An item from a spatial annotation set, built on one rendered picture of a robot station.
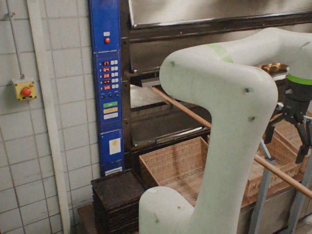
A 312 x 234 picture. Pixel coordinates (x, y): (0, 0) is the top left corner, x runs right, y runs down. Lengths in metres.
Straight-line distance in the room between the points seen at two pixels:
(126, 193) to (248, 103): 1.33
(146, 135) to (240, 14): 1.05
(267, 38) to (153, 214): 0.61
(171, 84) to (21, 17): 1.05
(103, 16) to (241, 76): 1.17
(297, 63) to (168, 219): 0.59
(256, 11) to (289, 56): 1.36
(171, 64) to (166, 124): 1.46
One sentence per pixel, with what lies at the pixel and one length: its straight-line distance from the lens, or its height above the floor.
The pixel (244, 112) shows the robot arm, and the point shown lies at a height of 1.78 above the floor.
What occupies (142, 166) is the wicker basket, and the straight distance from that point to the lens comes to 2.09.
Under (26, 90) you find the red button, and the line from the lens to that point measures 1.58.
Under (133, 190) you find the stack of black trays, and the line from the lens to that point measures 1.85.
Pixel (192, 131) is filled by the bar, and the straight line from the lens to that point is 1.77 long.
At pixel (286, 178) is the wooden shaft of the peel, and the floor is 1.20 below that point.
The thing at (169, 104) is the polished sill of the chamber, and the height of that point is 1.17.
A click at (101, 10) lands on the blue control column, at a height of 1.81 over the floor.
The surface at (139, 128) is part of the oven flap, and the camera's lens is 2.04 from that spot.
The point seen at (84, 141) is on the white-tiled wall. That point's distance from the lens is 1.90.
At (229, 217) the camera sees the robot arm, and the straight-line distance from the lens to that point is 0.73.
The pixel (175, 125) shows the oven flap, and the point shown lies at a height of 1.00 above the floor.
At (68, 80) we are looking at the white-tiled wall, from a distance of 1.72.
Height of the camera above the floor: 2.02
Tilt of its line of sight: 27 degrees down
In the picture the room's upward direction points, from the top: 1 degrees clockwise
